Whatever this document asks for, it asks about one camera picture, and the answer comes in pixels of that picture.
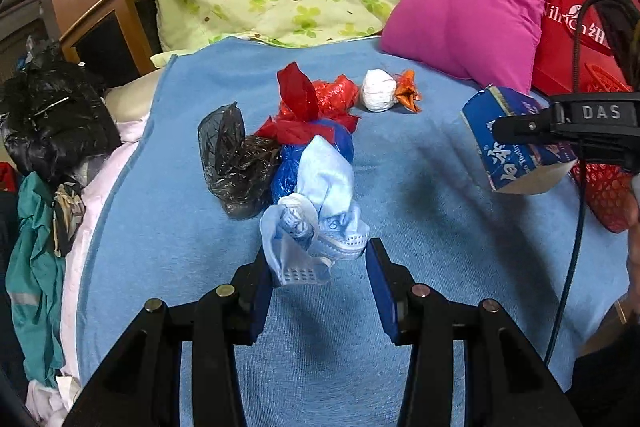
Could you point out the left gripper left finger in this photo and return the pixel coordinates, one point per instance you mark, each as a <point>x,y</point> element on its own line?
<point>138,382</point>

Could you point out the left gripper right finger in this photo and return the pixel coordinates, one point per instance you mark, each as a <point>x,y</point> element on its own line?
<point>506,381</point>

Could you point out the blue toothpaste box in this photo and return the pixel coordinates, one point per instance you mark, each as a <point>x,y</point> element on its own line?
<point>515,146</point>

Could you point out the light blue face mask bundle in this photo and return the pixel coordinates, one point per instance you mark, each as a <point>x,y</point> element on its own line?
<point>306,233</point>

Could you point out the white foil ball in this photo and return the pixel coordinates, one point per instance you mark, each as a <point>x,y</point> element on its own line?
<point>377,91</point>

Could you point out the black plastic bag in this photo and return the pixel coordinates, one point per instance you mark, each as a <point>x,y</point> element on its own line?
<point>238,168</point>

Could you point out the blue plastic bag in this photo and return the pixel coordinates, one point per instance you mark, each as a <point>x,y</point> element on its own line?
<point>285,180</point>

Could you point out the red plastic bag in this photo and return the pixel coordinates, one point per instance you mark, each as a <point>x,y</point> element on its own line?
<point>305,104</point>

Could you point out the orange wrapper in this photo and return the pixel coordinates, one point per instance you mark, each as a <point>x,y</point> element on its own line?
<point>406,92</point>

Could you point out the red gift bag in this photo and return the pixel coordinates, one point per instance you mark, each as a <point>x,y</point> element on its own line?
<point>574,57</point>

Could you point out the red plastic mesh basket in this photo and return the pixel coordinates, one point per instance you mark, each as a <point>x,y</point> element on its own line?
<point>606,190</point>

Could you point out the blue bed towel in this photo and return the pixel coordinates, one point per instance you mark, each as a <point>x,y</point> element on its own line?
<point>323,358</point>

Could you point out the teal garment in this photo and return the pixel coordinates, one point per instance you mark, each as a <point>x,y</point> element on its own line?
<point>34,282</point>

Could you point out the magenta pillow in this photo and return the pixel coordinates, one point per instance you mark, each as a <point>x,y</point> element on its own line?
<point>492,42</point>

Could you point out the black puffer jacket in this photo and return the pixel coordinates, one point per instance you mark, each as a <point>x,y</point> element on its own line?
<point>53,118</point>

